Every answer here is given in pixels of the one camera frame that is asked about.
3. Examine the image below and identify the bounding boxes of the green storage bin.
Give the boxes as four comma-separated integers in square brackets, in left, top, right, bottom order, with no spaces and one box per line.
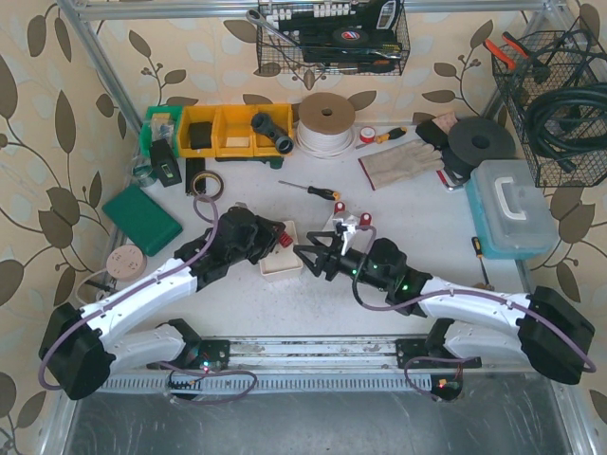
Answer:
[139,106,183,157]

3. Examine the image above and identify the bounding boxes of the white spring tray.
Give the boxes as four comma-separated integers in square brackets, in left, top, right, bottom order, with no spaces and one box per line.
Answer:
[260,221,304,282]

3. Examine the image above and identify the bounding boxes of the brown packing tape roll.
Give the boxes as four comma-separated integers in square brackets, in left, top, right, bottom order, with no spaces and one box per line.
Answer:
[190,171,225,202]

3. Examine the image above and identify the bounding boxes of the orange handled pliers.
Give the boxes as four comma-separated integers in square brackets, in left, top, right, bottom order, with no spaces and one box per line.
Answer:
[483,31,530,71]

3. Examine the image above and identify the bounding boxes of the black brush block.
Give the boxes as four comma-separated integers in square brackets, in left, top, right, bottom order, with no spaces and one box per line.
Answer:
[415,112,458,150]

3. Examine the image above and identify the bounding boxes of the black orange screwdriver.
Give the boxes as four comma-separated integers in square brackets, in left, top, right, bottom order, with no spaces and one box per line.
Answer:
[279,180,340,202]

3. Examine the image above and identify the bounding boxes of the small glass jar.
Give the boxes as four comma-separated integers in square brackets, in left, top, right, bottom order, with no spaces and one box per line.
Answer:
[131,156,156,188]

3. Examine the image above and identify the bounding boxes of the beige work glove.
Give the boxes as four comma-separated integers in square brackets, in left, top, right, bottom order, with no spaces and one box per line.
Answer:
[359,139,444,191]

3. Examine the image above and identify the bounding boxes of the clear teal toolbox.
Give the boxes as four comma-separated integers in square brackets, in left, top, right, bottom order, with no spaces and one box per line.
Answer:
[465,159,559,260]

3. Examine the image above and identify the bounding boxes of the black device with label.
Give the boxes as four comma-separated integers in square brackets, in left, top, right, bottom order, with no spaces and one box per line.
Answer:
[149,139,182,188]

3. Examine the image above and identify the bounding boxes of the yellow storage bin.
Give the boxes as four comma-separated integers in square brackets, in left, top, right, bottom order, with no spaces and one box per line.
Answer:
[176,103,294,159]

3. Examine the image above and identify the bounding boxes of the coiled black cable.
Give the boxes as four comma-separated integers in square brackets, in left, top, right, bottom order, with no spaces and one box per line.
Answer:
[524,82,607,160]

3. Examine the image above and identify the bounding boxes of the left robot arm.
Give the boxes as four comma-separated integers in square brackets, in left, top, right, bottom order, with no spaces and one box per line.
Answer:
[39,206,285,400]

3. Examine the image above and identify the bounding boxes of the red tape roll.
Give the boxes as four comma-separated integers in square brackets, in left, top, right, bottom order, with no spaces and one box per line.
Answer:
[359,126,376,144]

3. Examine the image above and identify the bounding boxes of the white cable spool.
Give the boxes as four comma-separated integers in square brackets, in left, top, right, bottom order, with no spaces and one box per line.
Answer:
[295,92,356,160]

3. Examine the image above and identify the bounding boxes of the wire basket with cables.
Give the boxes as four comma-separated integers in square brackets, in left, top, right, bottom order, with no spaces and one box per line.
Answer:
[491,28,606,188]

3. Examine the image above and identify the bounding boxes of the wire basket with tools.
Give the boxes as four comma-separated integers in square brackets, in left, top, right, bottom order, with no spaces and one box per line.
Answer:
[246,1,410,81]

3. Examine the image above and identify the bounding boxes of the round beige power socket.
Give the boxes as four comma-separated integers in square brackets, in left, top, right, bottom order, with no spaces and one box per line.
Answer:
[105,244,147,282]

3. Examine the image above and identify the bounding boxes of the white peg base plate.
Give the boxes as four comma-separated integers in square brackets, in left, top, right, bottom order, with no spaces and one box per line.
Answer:
[324,209,363,255]

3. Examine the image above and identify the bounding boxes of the yellow screwdriver by toolbox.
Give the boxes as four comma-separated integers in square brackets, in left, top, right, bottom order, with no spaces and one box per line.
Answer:
[471,237,491,289]

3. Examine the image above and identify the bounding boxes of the black spool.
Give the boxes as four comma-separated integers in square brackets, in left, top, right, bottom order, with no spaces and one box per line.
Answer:
[442,117,516,178]

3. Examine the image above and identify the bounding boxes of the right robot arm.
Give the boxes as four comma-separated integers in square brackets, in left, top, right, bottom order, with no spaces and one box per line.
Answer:
[293,231,597,385]

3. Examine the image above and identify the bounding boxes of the grey pipe fitting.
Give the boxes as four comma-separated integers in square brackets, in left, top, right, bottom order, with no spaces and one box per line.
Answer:
[251,113,294,155]

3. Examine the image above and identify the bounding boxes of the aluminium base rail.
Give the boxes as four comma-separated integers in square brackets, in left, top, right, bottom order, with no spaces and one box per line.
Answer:
[60,334,576,375]

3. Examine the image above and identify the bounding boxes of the green sanding block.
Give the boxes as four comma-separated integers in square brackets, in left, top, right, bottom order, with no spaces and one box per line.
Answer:
[102,185,183,257]

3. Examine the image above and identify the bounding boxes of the small yellow black screwdriver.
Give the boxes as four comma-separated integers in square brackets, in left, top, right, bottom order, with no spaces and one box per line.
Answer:
[355,127,407,150]

